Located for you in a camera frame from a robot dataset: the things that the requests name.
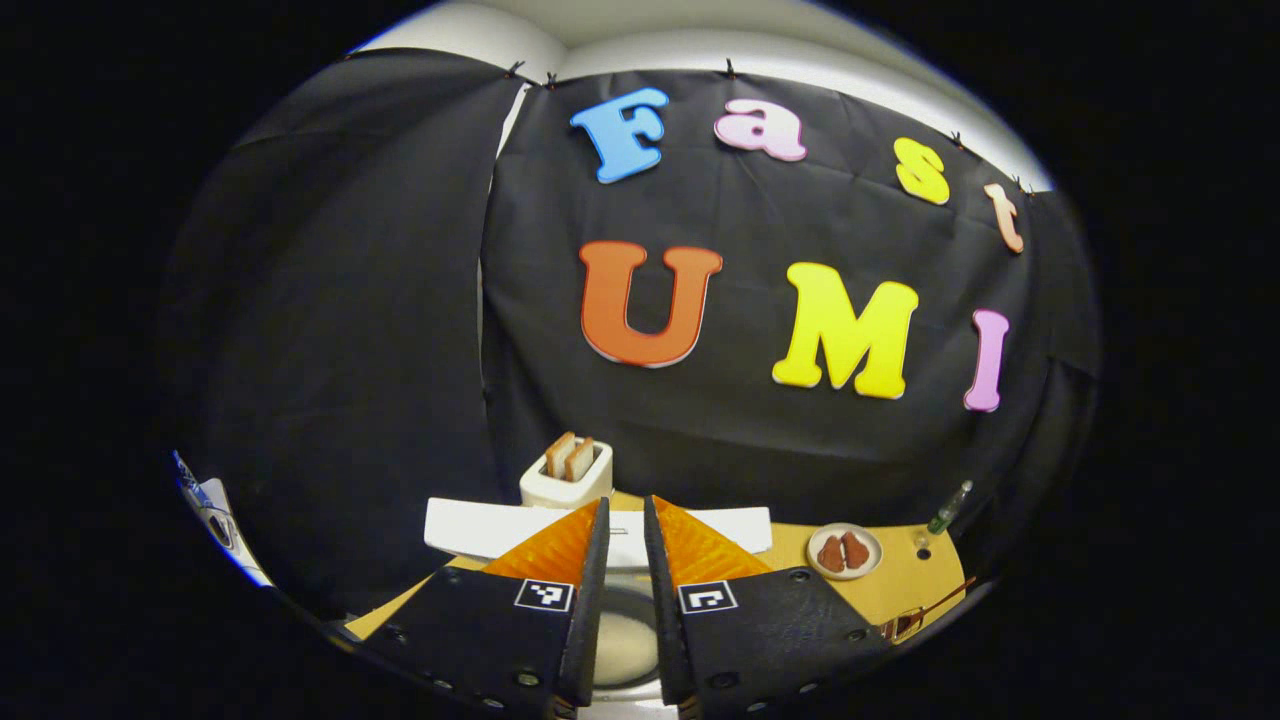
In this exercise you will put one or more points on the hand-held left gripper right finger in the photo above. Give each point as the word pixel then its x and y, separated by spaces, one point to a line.
pixel 660 600

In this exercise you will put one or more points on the brown meat piece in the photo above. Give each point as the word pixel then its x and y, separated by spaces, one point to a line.
pixel 831 555
pixel 856 550

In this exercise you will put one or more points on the toast slice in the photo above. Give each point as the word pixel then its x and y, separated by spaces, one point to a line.
pixel 559 455
pixel 581 460

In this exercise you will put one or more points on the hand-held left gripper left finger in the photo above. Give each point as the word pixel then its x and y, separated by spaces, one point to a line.
pixel 595 600

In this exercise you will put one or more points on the white uncooked rice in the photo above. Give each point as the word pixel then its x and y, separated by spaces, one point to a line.
pixel 625 650

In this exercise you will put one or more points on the white rice cooker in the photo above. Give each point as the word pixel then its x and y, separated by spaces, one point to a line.
pixel 470 525

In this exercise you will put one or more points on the clear green label bottle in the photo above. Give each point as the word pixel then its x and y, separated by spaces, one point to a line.
pixel 945 512

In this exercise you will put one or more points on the brown wooden spoon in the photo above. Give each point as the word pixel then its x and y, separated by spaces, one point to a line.
pixel 940 602

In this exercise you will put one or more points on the round white plate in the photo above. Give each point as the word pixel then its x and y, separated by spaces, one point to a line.
pixel 845 576

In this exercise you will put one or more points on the white toaster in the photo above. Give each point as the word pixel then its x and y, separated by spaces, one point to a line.
pixel 560 492

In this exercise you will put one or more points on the black backdrop cloth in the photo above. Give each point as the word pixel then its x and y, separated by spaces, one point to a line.
pixel 400 300

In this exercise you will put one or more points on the white side desk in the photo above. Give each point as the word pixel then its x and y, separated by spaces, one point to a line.
pixel 225 525

